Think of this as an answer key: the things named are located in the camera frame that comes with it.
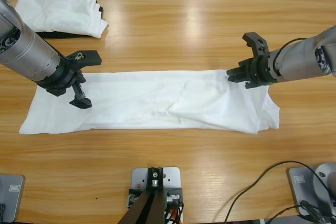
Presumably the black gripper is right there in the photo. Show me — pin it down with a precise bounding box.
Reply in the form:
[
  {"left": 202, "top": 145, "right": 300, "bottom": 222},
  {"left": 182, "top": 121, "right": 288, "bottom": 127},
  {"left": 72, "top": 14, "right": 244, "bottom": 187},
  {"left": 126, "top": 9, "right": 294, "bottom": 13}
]
[
  {"left": 226, "top": 54, "right": 279, "bottom": 90},
  {"left": 36, "top": 55, "right": 93, "bottom": 109}
]

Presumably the white t-shirt with black print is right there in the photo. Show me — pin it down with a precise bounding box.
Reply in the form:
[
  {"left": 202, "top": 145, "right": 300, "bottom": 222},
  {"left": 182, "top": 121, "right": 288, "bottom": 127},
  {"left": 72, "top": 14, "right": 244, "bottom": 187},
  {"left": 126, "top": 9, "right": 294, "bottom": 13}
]
[{"left": 18, "top": 69, "right": 281, "bottom": 135}]

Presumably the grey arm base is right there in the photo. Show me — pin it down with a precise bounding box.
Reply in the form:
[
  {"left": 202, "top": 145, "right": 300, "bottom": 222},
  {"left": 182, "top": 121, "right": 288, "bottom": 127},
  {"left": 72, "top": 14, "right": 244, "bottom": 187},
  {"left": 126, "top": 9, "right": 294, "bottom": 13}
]
[
  {"left": 286, "top": 163, "right": 336, "bottom": 218},
  {"left": 0, "top": 173, "right": 26, "bottom": 223}
]

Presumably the folded black garment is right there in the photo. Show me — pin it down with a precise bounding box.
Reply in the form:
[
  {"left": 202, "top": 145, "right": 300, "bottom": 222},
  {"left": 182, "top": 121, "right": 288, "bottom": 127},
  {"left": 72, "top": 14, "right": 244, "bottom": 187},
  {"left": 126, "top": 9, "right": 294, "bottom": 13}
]
[{"left": 36, "top": 0, "right": 108, "bottom": 40}]

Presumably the folded white t-shirt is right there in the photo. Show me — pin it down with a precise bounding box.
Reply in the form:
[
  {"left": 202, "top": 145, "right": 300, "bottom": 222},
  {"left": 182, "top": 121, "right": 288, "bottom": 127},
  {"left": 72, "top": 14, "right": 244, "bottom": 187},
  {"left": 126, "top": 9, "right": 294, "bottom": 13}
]
[{"left": 14, "top": 0, "right": 109, "bottom": 38}]

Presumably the black base plug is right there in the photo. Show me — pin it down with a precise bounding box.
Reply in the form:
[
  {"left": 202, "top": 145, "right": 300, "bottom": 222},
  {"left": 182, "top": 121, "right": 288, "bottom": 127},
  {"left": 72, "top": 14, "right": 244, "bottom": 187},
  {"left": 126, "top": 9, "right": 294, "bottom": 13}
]
[{"left": 300, "top": 199, "right": 330, "bottom": 224}]

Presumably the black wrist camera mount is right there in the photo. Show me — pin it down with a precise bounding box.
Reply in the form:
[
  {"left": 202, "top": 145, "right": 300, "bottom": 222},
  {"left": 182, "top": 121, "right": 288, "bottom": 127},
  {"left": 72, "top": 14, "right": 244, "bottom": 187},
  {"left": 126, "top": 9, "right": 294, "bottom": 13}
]
[
  {"left": 241, "top": 31, "right": 269, "bottom": 58},
  {"left": 64, "top": 50, "right": 102, "bottom": 68}
]

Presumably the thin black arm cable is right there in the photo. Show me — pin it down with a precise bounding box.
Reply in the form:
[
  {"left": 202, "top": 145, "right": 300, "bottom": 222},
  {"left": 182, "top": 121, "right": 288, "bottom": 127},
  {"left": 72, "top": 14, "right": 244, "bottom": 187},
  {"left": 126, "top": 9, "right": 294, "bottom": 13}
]
[{"left": 272, "top": 37, "right": 308, "bottom": 74}]

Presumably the black post clamp with bolt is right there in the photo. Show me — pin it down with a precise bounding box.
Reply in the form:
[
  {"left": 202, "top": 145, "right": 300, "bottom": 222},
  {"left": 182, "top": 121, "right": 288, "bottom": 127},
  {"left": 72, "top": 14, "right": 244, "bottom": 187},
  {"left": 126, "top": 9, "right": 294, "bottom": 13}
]
[{"left": 146, "top": 166, "right": 165, "bottom": 191}]

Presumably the arm base with cable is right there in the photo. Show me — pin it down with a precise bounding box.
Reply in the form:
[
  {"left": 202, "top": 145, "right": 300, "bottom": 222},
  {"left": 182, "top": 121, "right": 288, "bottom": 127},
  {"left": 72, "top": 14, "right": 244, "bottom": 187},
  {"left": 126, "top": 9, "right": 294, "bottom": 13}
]
[{"left": 227, "top": 161, "right": 335, "bottom": 224}]

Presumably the black post bracket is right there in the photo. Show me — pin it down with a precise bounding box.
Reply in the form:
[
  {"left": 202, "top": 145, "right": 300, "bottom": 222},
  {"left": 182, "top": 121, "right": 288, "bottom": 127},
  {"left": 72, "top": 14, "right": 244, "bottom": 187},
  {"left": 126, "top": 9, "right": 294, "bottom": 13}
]
[
  {"left": 164, "top": 186, "right": 184, "bottom": 207},
  {"left": 127, "top": 187, "right": 144, "bottom": 209}
]

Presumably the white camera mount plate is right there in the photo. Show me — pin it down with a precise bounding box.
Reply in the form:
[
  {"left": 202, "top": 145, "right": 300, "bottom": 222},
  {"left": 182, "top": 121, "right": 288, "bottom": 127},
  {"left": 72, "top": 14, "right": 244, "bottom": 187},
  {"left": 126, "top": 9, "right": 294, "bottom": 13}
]
[{"left": 131, "top": 166, "right": 182, "bottom": 210}]

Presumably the dark camera post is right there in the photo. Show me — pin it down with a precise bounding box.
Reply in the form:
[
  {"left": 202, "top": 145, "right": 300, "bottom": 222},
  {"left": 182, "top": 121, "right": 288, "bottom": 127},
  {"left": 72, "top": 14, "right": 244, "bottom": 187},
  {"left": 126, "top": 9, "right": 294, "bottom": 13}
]
[{"left": 117, "top": 189, "right": 166, "bottom": 224}]

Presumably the orange cable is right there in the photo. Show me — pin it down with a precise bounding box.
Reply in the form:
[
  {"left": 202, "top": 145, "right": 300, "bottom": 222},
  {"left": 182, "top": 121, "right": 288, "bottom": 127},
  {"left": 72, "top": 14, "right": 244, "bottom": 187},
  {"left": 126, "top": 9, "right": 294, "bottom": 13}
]
[{"left": 165, "top": 207, "right": 182, "bottom": 224}]

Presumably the short black cable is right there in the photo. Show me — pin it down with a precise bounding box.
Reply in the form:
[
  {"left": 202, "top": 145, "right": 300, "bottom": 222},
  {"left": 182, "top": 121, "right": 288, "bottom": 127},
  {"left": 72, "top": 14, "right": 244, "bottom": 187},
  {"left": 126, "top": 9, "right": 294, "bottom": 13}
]
[{"left": 264, "top": 206, "right": 305, "bottom": 224}]

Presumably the black mount cable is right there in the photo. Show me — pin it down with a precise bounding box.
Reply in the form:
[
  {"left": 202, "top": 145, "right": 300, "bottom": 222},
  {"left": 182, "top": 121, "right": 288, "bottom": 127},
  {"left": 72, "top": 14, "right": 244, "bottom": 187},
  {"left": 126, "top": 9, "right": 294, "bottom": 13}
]
[{"left": 172, "top": 200, "right": 186, "bottom": 224}]

